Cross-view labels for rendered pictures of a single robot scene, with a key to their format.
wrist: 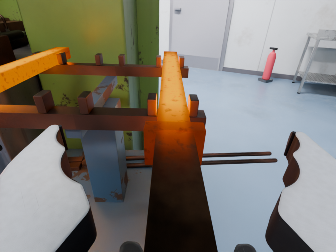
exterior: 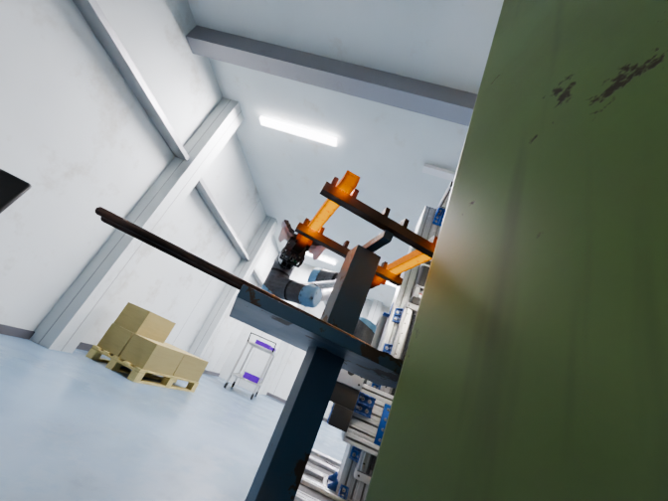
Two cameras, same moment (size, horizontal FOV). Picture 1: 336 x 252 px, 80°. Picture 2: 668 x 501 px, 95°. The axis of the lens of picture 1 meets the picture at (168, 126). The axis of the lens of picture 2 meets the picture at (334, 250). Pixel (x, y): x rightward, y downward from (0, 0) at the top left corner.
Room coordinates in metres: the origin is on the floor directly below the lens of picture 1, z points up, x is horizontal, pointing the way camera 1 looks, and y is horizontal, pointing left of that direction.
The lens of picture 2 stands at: (0.92, -0.06, 0.61)
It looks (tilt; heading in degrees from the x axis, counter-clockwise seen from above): 24 degrees up; 170
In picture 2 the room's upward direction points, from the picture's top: 24 degrees clockwise
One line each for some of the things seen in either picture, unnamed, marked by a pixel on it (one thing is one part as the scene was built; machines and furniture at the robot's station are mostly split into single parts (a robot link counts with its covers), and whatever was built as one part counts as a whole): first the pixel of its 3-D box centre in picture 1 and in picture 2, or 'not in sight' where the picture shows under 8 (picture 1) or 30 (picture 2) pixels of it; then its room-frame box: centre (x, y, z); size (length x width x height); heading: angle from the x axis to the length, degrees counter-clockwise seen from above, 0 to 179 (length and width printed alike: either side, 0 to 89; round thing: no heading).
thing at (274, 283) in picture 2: not in sight; (277, 286); (-0.17, 0.00, 0.87); 0.11 x 0.08 x 0.11; 51
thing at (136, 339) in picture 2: not in sight; (161, 349); (-3.63, -0.76, 0.34); 1.21 x 0.95 x 0.68; 160
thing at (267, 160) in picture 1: (166, 160); (287, 308); (0.41, 0.00, 0.70); 0.60 x 0.04 x 0.01; 96
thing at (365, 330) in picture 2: not in sight; (363, 331); (-0.70, 0.57, 0.98); 0.13 x 0.12 x 0.14; 51
